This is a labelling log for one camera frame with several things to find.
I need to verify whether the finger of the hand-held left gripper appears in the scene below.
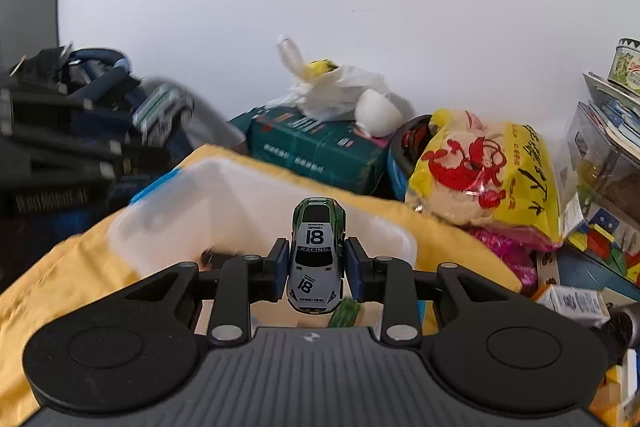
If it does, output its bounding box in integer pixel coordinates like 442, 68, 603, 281
0, 88, 167, 164
0, 146, 132, 188

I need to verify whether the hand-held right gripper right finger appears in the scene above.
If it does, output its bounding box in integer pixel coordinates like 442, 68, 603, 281
344, 237, 519, 348

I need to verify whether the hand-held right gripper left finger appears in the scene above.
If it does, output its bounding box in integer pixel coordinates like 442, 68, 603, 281
119, 238, 292, 349

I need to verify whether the green white race car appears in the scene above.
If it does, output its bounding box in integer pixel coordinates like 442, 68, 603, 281
286, 196, 348, 317

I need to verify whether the white green toy van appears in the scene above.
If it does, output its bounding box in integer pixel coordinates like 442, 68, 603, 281
131, 84, 196, 145

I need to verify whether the white plastic bin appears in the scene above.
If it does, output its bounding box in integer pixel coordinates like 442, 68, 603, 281
106, 157, 431, 338

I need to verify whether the dark green toy piece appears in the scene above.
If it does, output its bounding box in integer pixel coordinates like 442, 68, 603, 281
327, 298, 362, 330

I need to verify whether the blue backpack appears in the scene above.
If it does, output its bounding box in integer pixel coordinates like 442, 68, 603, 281
0, 46, 201, 295

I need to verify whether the yellow blanket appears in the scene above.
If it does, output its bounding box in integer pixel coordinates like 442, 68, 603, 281
0, 144, 523, 427

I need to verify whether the green cardboard box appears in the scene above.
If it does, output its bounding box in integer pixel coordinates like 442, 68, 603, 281
229, 106, 401, 196

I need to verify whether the dark grey door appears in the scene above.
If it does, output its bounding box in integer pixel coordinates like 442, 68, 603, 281
0, 0, 62, 75

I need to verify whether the pink plastic bag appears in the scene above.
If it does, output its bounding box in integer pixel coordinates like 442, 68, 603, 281
469, 227, 540, 295

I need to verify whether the white cup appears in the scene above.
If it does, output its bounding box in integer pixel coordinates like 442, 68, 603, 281
354, 88, 402, 138

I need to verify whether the yellow snack bag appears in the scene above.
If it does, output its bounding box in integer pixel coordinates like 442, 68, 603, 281
404, 107, 563, 253

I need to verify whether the white plastic bag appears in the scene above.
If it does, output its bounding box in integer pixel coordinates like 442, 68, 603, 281
276, 34, 416, 124

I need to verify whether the small white box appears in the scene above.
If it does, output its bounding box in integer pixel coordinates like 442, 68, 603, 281
534, 283, 611, 327

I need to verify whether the wooden shape puzzle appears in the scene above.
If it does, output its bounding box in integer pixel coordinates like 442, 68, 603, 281
564, 202, 640, 288

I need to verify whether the clear plastic box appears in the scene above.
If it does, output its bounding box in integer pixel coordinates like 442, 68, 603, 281
564, 101, 640, 212

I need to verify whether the black device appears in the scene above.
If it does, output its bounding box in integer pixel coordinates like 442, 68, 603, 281
607, 307, 640, 350

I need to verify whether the stack of books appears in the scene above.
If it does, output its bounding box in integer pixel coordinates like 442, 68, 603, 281
581, 71, 640, 152

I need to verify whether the decorated round tin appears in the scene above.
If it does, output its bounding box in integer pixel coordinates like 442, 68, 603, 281
606, 38, 640, 98

